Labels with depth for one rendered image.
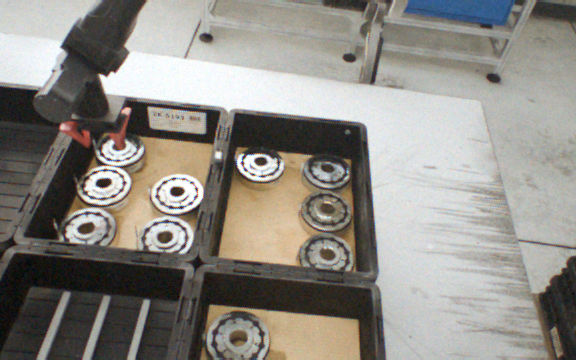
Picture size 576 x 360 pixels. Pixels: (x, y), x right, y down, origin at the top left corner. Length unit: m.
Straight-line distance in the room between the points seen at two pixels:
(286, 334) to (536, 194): 1.87
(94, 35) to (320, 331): 0.59
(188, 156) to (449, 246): 0.63
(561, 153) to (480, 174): 1.46
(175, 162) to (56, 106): 0.38
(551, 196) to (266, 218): 1.81
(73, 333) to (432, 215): 0.84
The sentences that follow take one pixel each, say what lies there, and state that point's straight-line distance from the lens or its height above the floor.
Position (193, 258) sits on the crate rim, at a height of 0.93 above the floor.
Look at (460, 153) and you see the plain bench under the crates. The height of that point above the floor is 0.70.
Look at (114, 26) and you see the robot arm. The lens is 0.78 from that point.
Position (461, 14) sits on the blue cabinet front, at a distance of 2.98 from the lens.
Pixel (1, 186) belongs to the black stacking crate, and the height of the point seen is 0.83.
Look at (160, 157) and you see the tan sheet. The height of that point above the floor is 0.83.
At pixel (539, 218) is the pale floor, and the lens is 2.51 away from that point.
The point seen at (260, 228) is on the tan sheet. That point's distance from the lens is 1.02.
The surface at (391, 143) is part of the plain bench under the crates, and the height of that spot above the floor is 0.70.
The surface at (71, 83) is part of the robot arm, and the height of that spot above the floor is 1.16.
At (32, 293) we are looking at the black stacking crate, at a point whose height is 0.83.
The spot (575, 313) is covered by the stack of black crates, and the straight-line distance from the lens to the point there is 1.84.
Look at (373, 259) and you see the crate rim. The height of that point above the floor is 0.93.
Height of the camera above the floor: 1.64
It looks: 46 degrees down
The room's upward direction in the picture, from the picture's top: 8 degrees clockwise
